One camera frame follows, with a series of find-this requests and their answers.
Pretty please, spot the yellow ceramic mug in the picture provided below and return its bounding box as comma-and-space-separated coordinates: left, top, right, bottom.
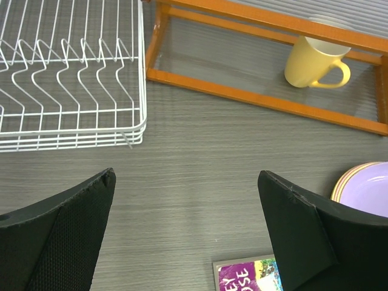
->
284, 35, 351, 89

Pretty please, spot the purple children's book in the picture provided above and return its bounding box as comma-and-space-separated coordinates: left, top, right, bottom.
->
213, 255, 283, 291

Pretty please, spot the yellow plate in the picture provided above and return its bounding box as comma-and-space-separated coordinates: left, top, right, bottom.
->
330, 161, 375, 200

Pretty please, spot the white wire dish rack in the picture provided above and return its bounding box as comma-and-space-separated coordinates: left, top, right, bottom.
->
1, 0, 147, 152

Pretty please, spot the orange wooden shelf rack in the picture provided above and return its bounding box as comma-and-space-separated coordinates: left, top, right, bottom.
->
145, 1, 387, 136

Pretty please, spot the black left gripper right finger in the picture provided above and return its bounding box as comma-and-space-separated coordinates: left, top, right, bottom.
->
258, 170, 387, 290

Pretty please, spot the purple plate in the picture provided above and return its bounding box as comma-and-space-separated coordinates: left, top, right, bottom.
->
331, 162, 387, 217

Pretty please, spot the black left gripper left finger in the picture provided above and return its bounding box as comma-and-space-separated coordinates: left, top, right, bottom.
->
1, 168, 116, 290

